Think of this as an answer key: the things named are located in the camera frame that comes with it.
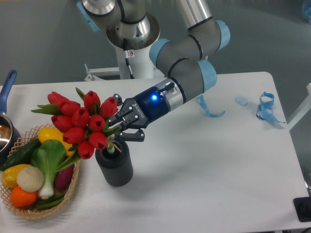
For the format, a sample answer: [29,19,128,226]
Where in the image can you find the yellow toy squash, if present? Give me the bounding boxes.
[38,127,74,157]

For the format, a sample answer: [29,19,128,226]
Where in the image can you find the green toy bok choy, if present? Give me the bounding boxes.
[31,139,66,200]

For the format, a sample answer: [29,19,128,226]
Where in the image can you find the purple toy sweet potato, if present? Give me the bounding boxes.
[54,165,74,190]

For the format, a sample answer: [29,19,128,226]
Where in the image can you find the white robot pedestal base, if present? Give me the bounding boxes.
[84,14,171,82]

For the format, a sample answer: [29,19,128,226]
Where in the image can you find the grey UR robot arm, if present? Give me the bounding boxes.
[77,0,230,142]

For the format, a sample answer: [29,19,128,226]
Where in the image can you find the woven wicker basket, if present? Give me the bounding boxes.
[0,124,81,219]

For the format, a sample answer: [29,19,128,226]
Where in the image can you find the orange toy orange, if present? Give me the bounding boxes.
[10,186,37,207]

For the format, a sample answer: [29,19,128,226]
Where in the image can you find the white frame at right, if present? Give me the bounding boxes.
[287,83,311,130]

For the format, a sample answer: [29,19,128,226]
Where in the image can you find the red tulip bouquet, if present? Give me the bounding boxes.
[33,88,121,171]

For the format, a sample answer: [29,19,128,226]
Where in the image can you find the dark grey ribbed vase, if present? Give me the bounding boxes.
[95,141,133,186]

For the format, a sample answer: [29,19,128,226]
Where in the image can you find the curled blue ribbon strip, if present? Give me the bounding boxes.
[195,95,225,118]

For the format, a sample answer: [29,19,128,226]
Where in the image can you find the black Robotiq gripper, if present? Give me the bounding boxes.
[108,86,170,142]

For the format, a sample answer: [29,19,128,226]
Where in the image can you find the small pale blue cap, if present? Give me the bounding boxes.
[235,96,248,106]

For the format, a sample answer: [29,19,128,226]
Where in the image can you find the dark green toy cucumber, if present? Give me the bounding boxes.
[0,138,41,171]

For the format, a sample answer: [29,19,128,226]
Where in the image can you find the blue handled saucepan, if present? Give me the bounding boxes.
[0,70,20,165]

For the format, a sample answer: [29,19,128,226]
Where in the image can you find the tangled blue ribbon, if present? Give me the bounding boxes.
[256,92,285,123]

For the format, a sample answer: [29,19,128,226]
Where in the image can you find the black device at edge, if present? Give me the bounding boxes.
[293,197,311,222]

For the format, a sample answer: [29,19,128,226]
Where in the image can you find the yellow toy bell pepper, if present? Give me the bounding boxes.
[1,164,31,188]

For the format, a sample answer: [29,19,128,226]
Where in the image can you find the green toy bean pods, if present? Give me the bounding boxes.
[35,192,65,211]

